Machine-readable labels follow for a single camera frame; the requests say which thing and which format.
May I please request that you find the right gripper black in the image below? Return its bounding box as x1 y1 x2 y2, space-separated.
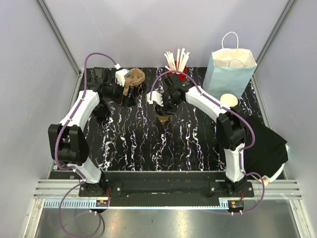
156 94 182 117

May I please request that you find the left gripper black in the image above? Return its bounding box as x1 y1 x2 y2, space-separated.
104 78 136 108

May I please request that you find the single paper cup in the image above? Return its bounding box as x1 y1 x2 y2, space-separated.
157 115 169 122

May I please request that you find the light blue paper bag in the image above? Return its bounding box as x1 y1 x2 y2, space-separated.
202 31 258 100

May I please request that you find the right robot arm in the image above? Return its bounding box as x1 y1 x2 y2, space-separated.
155 73 249 197

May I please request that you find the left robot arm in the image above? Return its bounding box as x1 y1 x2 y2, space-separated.
48 67 130 196

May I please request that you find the stack of cardboard cup carriers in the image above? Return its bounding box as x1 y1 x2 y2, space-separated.
123 68 146 96

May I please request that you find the red straw cup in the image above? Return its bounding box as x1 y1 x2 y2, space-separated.
167 66 187 81

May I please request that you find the stack of black lids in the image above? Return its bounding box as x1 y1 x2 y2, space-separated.
92 99 111 121

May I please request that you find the white wrapped straws bundle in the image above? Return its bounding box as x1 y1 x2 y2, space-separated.
164 48 190 73

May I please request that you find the stack of paper cups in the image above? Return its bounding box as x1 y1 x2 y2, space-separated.
220 94 238 107

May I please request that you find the black cloth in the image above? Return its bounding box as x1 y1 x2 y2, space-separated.
244 115 288 178

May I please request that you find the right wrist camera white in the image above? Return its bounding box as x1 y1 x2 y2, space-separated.
147 91 163 107

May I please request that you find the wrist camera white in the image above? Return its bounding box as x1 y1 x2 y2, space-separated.
147 91 163 107
115 68 130 87

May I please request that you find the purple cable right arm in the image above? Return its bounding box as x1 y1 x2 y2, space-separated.
150 71 265 215

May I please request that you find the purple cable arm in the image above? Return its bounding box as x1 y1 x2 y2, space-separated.
150 71 265 215
54 52 121 236

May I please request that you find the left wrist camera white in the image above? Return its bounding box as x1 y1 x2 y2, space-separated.
115 68 130 87

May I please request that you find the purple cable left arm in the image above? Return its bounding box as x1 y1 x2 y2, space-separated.
54 52 121 236

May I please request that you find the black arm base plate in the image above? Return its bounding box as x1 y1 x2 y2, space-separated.
70 171 255 209

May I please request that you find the aluminium frame post left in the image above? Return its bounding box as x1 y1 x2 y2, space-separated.
35 0 81 75

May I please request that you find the aluminium frame post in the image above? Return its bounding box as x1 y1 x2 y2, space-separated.
35 0 81 75
256 0 298 66

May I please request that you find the aluminium rail front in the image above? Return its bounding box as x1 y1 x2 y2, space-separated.
34 179 303 210

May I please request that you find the aluminium frame post right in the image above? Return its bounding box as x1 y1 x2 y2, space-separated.
256 0 298 66

